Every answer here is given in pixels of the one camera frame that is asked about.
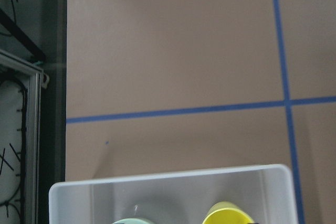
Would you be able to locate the yellow plastic cup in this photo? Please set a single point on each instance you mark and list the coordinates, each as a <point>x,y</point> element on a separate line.
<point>226,212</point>

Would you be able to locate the mint green bowl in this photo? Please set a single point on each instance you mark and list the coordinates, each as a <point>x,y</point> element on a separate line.
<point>133,221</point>

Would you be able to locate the clear plastic bin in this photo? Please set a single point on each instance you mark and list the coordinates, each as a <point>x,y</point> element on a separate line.
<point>265,192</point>

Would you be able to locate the aluminium table frame rail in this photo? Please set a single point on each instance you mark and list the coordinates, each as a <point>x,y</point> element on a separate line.
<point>21,85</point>

